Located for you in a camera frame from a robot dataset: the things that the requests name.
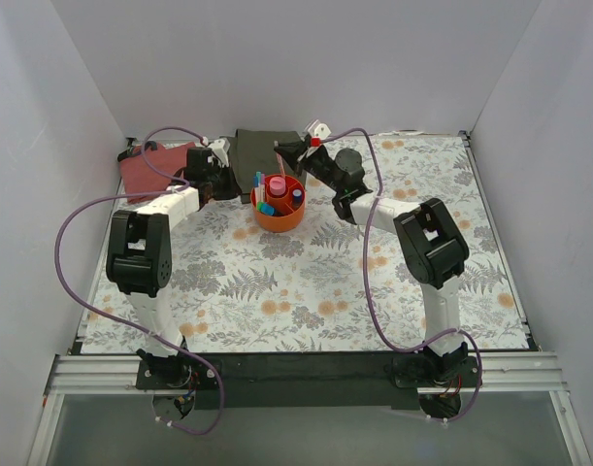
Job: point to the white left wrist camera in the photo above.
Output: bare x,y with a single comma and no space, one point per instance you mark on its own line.
215,153

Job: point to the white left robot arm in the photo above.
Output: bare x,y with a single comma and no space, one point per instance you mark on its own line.
139,259

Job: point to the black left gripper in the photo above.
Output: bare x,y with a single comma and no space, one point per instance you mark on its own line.
226,177

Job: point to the white pen pink cap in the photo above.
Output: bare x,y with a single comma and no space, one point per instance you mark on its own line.
261,195

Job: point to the grey blue short marker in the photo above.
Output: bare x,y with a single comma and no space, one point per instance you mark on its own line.
297,198

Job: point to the pink clear pencil case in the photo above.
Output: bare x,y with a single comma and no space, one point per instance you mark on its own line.
277,186

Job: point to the olive green folded cloth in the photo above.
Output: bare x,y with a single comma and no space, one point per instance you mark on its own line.
254,151

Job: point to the black highlighter blue cap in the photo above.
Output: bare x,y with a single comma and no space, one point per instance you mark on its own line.
270,212

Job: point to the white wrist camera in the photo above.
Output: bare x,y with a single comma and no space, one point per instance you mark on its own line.
317,129
215,153

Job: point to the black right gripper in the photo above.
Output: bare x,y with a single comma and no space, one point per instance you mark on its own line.
303,152

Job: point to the orange round divided container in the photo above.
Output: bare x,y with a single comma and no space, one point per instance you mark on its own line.
285,218

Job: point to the orange pen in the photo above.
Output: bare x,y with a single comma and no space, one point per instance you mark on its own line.
279,159

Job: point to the red pouch with black strap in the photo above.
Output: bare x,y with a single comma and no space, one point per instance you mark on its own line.
138,178

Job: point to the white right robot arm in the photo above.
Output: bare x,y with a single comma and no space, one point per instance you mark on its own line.
434,250

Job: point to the aluminium frame rail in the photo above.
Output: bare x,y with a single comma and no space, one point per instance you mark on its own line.
499,371

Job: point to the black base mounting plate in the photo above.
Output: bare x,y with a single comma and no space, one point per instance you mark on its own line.
307,379

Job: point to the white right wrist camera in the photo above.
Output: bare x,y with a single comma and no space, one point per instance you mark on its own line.
317,129

